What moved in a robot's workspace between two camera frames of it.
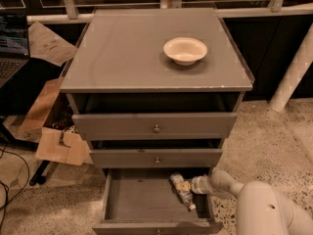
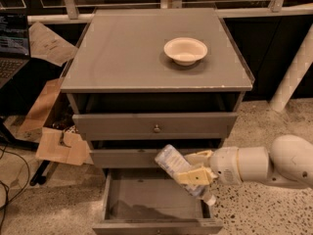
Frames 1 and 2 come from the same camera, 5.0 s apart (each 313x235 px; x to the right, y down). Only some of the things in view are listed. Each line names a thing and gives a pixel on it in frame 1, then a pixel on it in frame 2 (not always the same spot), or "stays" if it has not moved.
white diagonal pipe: (297, 67) stays
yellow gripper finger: (183, 186) to (198, 176)
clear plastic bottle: (186, 196) to (173, 163)
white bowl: (185, 51) stays
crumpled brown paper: (45, 45) stays
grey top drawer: (156, 126) stays
